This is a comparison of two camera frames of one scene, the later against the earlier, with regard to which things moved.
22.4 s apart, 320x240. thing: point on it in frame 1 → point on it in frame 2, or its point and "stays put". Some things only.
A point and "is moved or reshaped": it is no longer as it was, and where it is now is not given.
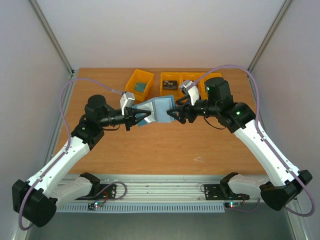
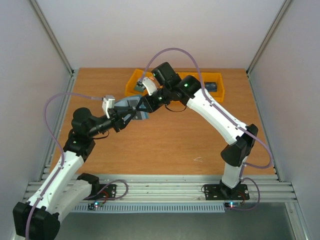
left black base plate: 110,192 stays put
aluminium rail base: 160,187 stays put
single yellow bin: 141,76 stays put
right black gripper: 189,113 → 152,103
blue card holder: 158,107 is moved or reshaped
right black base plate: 214,192 stays put
